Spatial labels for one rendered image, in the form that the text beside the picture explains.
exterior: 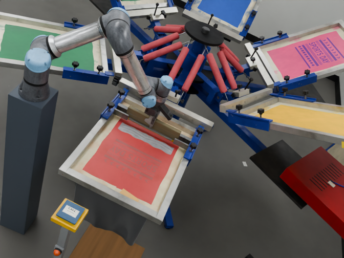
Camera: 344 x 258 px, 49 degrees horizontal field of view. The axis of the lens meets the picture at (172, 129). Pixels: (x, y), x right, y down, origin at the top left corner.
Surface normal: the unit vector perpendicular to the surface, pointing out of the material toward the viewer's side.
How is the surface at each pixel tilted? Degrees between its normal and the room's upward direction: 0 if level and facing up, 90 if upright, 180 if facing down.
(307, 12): 90
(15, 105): 90
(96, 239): 0
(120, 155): 0
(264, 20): 90
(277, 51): 32
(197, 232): 0
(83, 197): 93
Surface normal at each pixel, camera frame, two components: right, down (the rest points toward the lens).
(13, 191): -0.25, 0.59
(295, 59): -0.22, -0.65
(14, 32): 0.33, -0.70
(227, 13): 0.11, -0.29
